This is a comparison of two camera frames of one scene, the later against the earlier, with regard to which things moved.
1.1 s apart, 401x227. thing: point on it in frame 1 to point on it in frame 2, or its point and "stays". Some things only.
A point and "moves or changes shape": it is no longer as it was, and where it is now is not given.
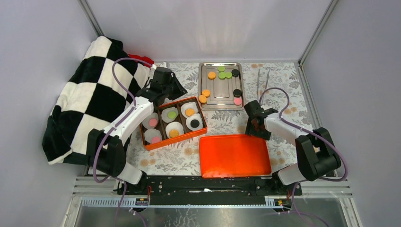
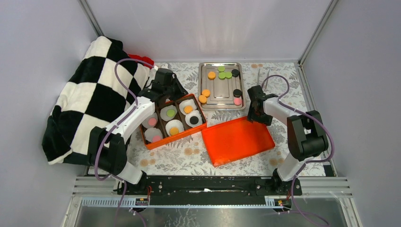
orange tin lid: (233, 155) moves or changes shape
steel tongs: (258, 86) stays
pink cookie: (155, 139) stays
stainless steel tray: (222, 84) stays
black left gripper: (180, 90) stays
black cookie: (195, 123) moves or changes shape
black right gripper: (249, 130) to (266, 120)
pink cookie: (152, 122) stays
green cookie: (171, 114) stays
